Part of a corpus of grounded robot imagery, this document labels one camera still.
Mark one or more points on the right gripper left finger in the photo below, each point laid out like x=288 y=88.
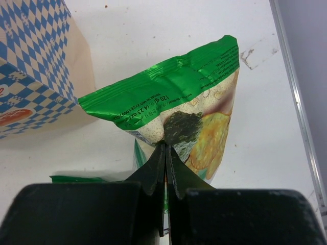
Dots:
x=125 y=212

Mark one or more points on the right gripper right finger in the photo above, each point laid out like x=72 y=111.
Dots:
x=202 y=214

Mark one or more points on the green Chuba cassava chips bag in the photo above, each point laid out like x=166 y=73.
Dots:
x=185 y=101

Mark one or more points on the checkered paper bag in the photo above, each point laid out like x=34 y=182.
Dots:
x=46 y=67

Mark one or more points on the green Real chips bag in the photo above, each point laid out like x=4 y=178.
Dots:
x=72 y=179

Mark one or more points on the aluminium mounting rail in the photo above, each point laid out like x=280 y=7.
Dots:
x=300 y=109

